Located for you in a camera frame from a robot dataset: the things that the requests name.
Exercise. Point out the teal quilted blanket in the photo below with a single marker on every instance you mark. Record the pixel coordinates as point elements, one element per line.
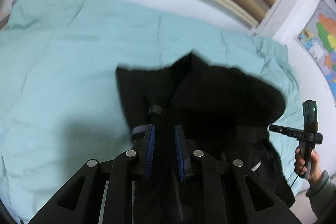
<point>65,69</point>

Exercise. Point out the black hooded jacket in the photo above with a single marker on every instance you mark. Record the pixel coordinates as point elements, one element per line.
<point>223,98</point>

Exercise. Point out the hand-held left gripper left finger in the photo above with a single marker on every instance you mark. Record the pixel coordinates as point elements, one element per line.
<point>150,150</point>

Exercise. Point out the person's right hand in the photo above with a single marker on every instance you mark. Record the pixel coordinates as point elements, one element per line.
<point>316,169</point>

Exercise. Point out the colourful wall map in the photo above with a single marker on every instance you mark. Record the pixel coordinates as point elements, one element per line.
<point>324,40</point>

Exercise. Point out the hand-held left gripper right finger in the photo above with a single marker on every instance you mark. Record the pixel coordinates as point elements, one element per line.
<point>179,153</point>

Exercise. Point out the person's right forearm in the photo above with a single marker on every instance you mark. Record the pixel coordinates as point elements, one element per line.
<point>324,195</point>

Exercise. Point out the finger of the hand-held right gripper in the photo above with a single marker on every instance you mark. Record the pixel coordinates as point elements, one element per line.
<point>278,129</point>

